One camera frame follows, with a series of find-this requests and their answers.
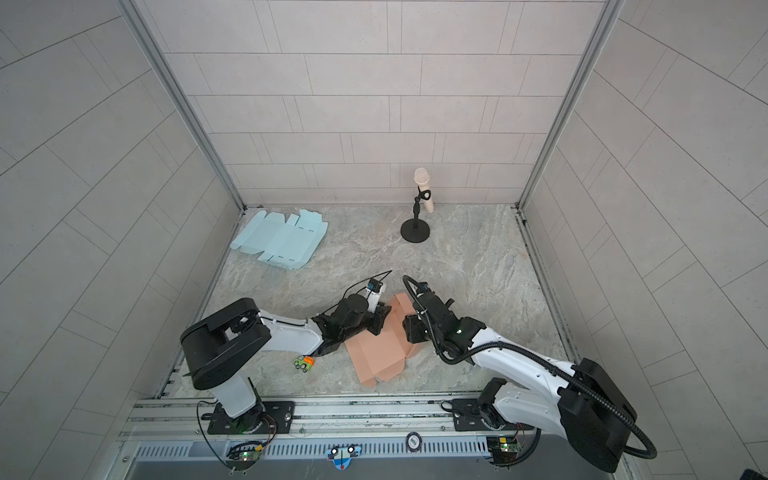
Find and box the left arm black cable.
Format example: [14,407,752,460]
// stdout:
[326,269,394,316]

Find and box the aluminium corner post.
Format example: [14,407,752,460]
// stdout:
[517,0,625,210]
[116,0,247,214]

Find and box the green circuit board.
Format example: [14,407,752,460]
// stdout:
[226,441,265,470]
[486,436,520,466]

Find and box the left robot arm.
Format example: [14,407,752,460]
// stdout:
[180,293,391,419]

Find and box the black corrugated cable conduit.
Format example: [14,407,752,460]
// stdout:
[401,275,658,461]

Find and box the round black white badge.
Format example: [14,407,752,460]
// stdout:
[405,432,423,453]

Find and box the left green circuit board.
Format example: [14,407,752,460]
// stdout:
[226,441,265,470]

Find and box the small colourful toy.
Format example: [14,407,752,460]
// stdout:
[293,356,315,373]

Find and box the aluminium corner post right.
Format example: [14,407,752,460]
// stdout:
[517,0,625,210]

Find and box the right green circuit board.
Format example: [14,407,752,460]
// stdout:
[486,436,520,466]

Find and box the light blue flat cardboard box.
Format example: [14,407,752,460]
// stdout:
[230,209,328,270]

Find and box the blue sticker marker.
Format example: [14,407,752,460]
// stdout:
[326,445,361,471]

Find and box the pink paper box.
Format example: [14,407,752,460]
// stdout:
[345,293,423,388]

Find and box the beige microphone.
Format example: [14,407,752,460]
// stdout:
[414,167,434,213]

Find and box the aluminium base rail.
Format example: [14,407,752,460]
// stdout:
[117,392,560,467]

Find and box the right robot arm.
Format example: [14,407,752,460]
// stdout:
[405,284,657,473]

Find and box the aluminium corner post left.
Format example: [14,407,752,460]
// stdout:
[116,0,247,214]

